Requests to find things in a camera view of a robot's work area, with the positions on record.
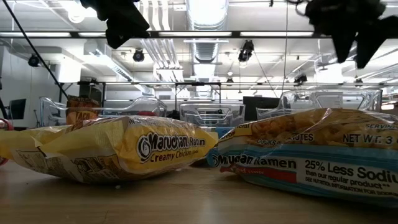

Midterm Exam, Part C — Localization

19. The blue beef ramen packet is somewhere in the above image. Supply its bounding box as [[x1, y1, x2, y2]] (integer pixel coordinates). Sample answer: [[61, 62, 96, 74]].
[[206, 107, 398, 208]]

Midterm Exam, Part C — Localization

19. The orange taco seasoning packet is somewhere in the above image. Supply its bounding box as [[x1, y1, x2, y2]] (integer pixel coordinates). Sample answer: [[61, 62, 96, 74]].
[[65, 95, 101, 125]]

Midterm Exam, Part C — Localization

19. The large black monitor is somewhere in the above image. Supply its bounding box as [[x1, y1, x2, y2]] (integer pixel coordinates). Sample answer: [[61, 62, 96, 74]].
[[243, 96, 280, 122]]

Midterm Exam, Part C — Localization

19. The thin hanging wire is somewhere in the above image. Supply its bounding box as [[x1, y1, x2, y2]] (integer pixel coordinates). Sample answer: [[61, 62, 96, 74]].
[[280, 0, 289, 100]]

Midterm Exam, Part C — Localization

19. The black overhead frame bar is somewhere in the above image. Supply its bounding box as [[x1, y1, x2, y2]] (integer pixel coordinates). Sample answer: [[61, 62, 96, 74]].
[[0, 30, 331, 39]]

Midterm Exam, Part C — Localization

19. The silver ceiling air duct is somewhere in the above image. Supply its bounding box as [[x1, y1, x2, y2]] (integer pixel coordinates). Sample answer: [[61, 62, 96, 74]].
[[185, 0, 229, 63]]

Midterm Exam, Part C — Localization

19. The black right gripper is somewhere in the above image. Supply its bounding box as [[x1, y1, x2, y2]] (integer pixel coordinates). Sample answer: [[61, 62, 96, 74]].
[[305, 0, 398, 69]]

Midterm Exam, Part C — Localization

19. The yellow creamy chicken ramen packet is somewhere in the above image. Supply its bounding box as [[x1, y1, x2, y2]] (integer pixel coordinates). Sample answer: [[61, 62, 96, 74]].
[[0, 115, 218, 184]]

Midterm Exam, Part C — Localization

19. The small black monitor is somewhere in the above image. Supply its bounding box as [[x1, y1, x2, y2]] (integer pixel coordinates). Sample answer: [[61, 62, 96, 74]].
[[9, 98, 27, 121]]

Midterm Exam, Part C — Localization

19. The black metal background frame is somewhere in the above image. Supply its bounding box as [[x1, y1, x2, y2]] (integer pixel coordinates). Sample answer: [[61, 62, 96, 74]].
[[175, 82, 222, 110]]

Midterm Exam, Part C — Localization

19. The thin black cable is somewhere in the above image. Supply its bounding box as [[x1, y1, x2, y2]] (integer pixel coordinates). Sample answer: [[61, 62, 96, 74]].
[[2, 0, 69, 99]]

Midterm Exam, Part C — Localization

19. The clear plastic bin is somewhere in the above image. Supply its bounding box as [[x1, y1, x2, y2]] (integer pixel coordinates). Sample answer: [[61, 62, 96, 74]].
[[39, 96, 168, 127], [179, 102, 246, 129], [256, 88, 383, 121]]

